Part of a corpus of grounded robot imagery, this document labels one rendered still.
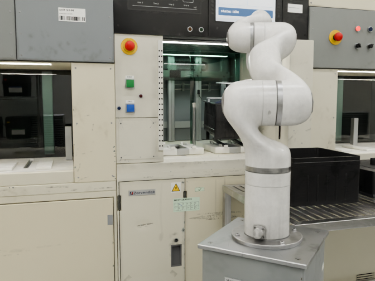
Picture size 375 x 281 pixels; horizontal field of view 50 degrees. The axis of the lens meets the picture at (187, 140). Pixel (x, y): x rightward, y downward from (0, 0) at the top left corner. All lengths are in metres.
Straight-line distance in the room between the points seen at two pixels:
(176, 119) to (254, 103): 1.65
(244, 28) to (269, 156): 0.51
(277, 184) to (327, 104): 1.02
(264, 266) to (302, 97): 0.42
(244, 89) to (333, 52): 1.06
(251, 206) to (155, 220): 0.76
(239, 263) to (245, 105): 0.40
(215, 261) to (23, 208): 0.89
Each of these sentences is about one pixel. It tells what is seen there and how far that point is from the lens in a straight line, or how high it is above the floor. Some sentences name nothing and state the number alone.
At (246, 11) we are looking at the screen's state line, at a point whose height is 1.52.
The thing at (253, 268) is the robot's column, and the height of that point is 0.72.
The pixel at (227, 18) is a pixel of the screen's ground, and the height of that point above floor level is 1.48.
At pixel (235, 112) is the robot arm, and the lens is 1.02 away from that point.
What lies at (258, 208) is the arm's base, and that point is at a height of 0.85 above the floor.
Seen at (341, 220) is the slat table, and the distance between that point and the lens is 1.36.
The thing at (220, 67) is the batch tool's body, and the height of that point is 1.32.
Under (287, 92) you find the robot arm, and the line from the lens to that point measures 1.03.
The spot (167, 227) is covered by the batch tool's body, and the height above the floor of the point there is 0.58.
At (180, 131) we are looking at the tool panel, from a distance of 2.65.
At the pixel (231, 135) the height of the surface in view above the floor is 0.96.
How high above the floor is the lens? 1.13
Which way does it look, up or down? 6 degrees down
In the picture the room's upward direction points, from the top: straight up
